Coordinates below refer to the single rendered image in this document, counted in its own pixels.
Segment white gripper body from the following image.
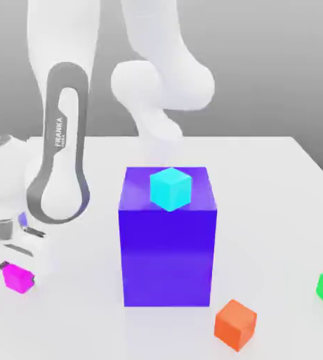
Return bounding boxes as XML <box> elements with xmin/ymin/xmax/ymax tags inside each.
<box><xmin>0</xmin><ymin>238</ymin><xmax>53</xmax><ymax>278</ymax></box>

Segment small magenta cube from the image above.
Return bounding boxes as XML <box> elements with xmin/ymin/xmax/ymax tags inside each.
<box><xmin>2</xmin><ymin>263</ymin><xmax>36</xmax><ymax>295</ymax></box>

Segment small cyan cube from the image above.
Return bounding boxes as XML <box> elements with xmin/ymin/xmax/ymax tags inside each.
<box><xmin>149</xmin><ymin>167</ymin><xmax>193</xmax><ymax>213</ymax></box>

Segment small orange cube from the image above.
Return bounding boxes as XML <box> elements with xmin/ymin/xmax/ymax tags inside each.
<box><xmin>213</xmin><ymin>298</ymin><xmax>258</xmax><ymax>353</ymax></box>

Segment large blue box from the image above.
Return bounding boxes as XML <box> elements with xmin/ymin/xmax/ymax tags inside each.
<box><xmin>118</xmin><ymin>166</ymin><xmax>218</xmax><ymax>308</ymax></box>

